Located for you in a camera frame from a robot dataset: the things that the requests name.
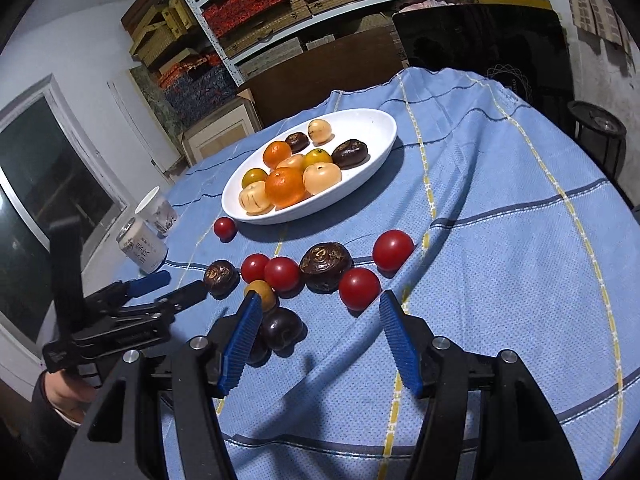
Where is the white oval plate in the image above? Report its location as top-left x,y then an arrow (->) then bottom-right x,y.
221,108 -> 398,224

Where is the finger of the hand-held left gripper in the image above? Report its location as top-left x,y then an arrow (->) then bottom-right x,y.
116,280 -> 209,319
84,270 -> 172,312

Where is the small brown pastry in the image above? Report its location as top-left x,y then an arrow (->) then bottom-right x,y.
203,260 -> 240,297

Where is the white drink can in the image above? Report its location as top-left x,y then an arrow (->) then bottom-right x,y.
116,217 -> 169,275

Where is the stack of red brocade boxes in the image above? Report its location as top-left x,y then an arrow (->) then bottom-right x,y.
202,0 -> 301,36

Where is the pile of tan boxes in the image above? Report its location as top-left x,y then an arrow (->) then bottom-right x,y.
122,0 -> 221,68

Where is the white metal shelf rack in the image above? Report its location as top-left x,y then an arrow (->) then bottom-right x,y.
167,0 -> 556,88

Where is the stack of blue patterned boxes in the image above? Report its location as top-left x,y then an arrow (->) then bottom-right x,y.
157,55 -> 238,128

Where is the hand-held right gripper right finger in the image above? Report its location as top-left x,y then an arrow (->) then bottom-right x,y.
378,289 -> 583,480

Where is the orange mandarin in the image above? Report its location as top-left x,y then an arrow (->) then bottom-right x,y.
263,141 -> 293,170
264,166 -> 307,208

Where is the white paper cup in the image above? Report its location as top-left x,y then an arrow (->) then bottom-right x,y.
135,187 -> 179,237

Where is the blue striped tablecloth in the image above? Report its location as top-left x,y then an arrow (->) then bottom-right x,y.
160,66 -> 636,480

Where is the person's left forearm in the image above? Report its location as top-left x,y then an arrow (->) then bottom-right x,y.
0,372 -> 86,480

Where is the wooden picture frame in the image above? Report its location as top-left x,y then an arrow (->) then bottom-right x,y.
181,89 -> 261,167

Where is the person's left hand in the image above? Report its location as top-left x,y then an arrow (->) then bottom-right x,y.
42,367 -> 103,426

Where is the dark purple plum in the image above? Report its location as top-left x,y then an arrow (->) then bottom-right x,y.
260,307 -> 305,352

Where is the black glass panel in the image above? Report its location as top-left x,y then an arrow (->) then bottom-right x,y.
391,4 -> 575,111

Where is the brown cardboard sheet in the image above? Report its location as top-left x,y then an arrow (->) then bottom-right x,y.
237,27 -> 411,128

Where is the plain peach pepino melon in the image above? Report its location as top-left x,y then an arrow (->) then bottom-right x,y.
303,162 -> 343,197

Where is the brick pattern paper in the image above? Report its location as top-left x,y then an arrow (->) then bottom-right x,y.
570,0 -> 633,53

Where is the white leaning board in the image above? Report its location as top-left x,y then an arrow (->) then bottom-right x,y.
107,80 -> 188,176

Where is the green marbled slab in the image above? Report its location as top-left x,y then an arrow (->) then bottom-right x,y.
129,67 -> 183,136

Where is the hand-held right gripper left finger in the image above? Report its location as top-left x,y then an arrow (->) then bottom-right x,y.
59,291 -> 264,480

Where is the white window frame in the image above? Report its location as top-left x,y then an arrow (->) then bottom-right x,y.
0,74 -> 132,401

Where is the small yellow kumquat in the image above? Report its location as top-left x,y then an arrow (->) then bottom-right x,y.
243,280 -> 277,312

